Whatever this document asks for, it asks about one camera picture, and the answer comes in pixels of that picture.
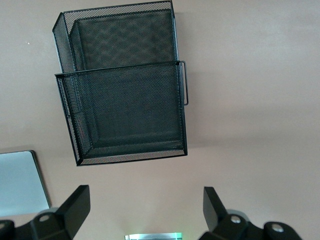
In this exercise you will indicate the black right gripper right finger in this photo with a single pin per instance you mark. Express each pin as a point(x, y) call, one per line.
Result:
point(212, 207)

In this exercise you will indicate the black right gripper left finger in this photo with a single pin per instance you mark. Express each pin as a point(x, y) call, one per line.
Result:
point(72, 207)

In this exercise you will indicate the silver laptop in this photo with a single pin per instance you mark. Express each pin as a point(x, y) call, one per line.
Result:
point(17, 182)

